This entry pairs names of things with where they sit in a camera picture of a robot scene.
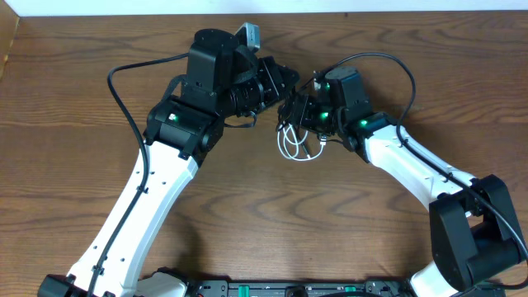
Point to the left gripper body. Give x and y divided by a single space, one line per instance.
270 81

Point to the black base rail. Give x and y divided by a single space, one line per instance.
297 288

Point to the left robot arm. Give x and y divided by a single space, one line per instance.
172 148

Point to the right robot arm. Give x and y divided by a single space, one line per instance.
475 233

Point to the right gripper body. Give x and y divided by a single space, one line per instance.
294 110

